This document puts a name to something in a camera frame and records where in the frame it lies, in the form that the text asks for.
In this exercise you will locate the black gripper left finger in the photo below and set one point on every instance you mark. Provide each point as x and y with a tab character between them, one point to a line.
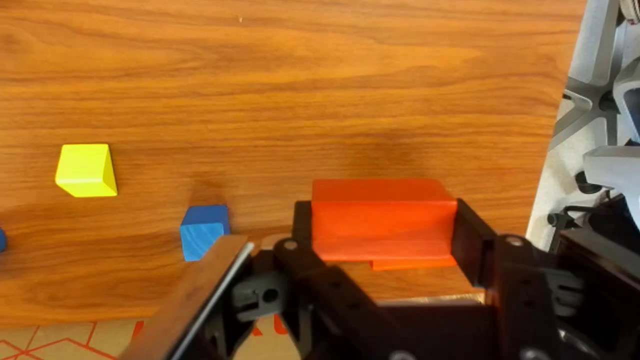
312	313

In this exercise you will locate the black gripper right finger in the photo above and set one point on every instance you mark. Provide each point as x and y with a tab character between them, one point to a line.
533	301

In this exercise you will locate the orange rectangular block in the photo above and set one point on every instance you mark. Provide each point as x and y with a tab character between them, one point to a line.
382	220

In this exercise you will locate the blue cube block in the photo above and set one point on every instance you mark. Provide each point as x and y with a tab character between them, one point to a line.
200	236

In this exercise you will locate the yellow wedge block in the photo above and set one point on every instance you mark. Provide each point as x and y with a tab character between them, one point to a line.
85	173

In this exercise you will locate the blue cylinder block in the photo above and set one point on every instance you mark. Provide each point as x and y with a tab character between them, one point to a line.
3	241

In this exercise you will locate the light grey office chair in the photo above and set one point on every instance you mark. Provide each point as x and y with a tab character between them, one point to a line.
593	40

